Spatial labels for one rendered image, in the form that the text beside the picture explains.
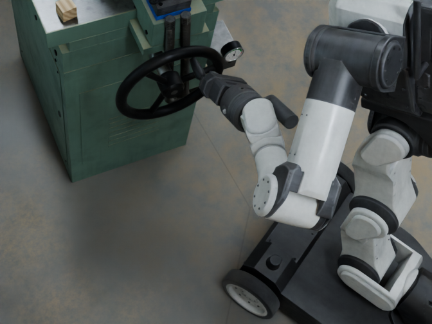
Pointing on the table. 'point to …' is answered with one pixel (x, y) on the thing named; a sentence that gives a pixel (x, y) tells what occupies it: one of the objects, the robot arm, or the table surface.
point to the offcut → (66, 9)
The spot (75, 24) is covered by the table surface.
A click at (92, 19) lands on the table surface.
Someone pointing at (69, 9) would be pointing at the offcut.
